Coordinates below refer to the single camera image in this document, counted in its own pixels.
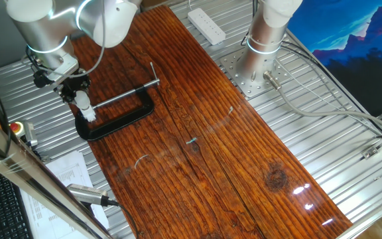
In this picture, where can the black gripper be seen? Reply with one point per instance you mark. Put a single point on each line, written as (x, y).
(75, 83)

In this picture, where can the white light bulb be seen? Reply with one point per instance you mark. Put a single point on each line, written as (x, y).
(83, 101)

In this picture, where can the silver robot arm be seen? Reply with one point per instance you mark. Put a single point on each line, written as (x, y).
(45, 30)

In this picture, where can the black C-clamp with steel screw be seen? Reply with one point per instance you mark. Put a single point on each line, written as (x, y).
(111, 125)

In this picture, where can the emergency stop button box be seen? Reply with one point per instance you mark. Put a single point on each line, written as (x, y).
(23, 131)

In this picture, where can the printed paper sheets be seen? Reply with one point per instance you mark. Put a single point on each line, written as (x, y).
(68, 169)

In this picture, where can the silver handheld device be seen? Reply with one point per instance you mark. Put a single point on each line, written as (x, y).
(86, 194)

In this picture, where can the brown wooden board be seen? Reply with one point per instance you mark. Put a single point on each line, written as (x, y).
(211, 149)

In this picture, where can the white power strip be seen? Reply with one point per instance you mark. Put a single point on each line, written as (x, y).
(207, 26)

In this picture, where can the blue mountain poster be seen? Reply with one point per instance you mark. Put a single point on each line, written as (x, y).
(350, 40)

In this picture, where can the silver camera bracket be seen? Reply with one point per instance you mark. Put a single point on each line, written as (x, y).
(63, 68)

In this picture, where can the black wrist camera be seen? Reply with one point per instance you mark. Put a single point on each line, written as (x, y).
(40, 80)

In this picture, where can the large aluminium frame bar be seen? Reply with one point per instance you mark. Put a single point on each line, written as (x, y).
(28, 172)

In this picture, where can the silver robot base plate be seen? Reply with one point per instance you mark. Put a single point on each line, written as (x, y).
(244, 84)

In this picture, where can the small metal corner bracket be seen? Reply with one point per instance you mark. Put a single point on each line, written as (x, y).
(370, 152)

